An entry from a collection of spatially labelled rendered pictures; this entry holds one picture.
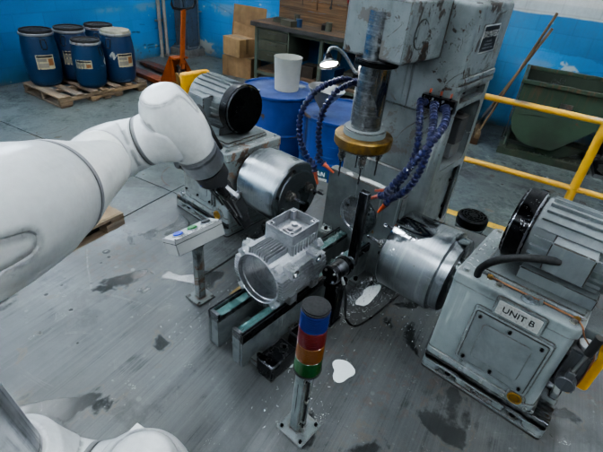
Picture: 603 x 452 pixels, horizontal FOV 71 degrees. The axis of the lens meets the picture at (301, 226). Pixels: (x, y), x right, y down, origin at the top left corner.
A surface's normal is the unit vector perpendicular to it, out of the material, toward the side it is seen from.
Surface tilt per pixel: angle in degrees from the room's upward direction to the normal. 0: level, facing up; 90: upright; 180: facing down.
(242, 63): 90
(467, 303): 90
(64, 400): 0
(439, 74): 90
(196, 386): 0
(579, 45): 90
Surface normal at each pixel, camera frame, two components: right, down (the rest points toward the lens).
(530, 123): -0.47, 0.42
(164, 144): 0.07, 0.80
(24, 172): 0.72, -0.64
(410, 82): -0.65, 0.37
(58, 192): 0.93, -0.34
